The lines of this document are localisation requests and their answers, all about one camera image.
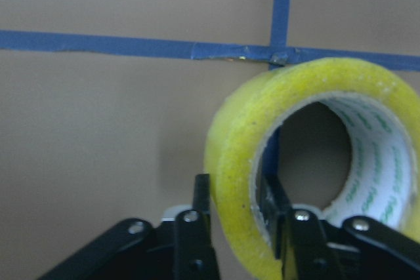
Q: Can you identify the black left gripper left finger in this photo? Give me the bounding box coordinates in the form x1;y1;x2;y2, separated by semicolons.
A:
173;174;220;279

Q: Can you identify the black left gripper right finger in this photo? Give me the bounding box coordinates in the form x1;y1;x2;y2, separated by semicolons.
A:
259;175;345;279

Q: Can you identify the yellow tape roll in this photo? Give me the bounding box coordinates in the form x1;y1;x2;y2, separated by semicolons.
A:
204;58;419;279

